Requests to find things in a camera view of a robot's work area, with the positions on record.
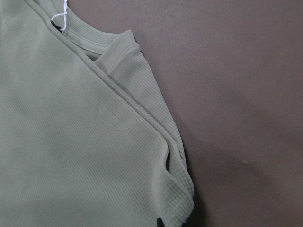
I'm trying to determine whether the olive green long-sleeve shirt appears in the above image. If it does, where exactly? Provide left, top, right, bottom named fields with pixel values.
left=0, top=0, right=194, bottom=227

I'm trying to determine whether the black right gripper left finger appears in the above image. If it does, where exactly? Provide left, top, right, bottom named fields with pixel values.
left=157, top=218, right=165, bottom=227

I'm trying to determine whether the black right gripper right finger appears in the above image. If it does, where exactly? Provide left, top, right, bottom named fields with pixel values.
left=181, top=219, right=187, bottom=227

